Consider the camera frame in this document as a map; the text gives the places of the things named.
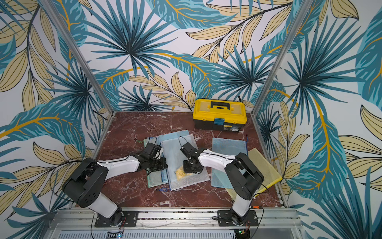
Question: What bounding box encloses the cream wiping cloth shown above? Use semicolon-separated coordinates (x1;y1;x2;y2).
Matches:
175;166;190;181

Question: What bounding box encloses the white blue-edged mesh document bag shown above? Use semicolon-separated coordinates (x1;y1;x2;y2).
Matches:
161;134;210;191

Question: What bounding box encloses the yellow mesh document bag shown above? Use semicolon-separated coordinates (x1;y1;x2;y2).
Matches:
225;147;283;201

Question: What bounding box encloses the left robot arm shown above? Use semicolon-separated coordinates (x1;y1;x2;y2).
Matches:
62;154;168;219

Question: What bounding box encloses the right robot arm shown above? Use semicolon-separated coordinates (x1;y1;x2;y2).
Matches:
181;143;264;219

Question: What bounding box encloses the green-edged mesh document bag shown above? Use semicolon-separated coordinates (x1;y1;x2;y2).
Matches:
143;138;163;188

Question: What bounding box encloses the light blue mesh document bag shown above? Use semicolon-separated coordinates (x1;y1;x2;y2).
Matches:
158;130;189;184

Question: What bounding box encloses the yellow black toolbox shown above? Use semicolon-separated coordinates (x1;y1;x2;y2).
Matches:
193;99;247;132

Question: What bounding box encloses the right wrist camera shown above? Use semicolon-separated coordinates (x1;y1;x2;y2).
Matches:
181;143;204;159

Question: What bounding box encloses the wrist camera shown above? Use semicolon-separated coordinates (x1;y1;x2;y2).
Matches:
136;142;162;162
181;143;204;159

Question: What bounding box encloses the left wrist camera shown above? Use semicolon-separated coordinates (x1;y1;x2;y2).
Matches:
136;142;162;162

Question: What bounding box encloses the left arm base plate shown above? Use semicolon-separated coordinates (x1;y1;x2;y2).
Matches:
94;211;139;228

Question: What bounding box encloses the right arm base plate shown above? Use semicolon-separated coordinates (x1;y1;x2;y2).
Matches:
217;210;260;227

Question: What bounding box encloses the aluminium front rail frame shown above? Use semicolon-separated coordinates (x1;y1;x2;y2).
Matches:
44;207;308;239

